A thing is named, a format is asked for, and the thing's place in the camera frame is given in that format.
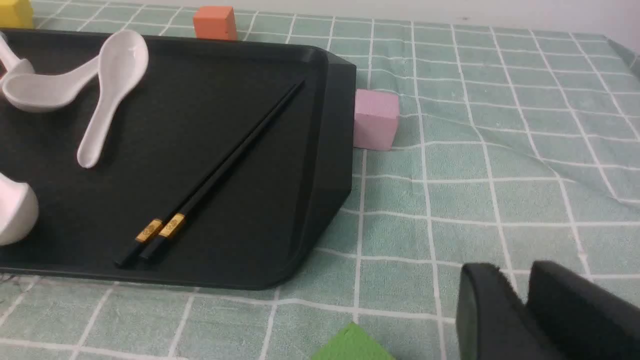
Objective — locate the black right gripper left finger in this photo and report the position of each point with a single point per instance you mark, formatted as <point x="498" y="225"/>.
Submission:
<point x="492" y="322"/>

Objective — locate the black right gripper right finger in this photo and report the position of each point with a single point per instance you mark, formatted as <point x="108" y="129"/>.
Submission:
<point x="582" y="320"/>

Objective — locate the black chopstick gold band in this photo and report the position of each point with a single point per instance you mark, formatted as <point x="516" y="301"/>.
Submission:
<point x="230" y="170"/>
<point x="130" y="254"/>

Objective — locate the green cube block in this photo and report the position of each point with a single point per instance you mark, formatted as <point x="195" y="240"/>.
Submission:
<point x="352" y="343"/>

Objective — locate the green checkered tablecloth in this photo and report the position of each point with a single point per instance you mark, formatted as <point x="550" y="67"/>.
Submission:
<point x="513" y="145"/>

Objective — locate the pink cube block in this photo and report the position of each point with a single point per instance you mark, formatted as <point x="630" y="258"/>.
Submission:
<point x="376" y="119"/>

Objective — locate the black plastic tray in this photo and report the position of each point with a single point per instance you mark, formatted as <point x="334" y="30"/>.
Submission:
<point x="198" y="97"/>

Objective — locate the orange cube block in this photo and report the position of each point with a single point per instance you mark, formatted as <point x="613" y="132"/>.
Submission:
<point x="215" y="23"/>

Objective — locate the white ceramic spoon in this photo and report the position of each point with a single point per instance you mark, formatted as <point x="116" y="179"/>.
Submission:
<point x="122" y="63"/>
<point x="40" y="93"/>
<point x="19" y="210"/>
<point x="11" y="62"/>

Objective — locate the white ceramic spoon front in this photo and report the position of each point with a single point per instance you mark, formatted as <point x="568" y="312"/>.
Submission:
<point x="19" y="210"/>

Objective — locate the white ceramic spoon middle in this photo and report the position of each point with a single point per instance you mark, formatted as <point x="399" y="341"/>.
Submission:
<point x="40" y="93"/>

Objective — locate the white ceramic spoon left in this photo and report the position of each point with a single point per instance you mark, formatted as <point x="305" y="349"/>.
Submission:
<point x="11" y="62"/>

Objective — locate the yellow cube block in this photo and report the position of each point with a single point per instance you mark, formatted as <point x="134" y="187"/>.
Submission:
<point x="16" y="14"/>

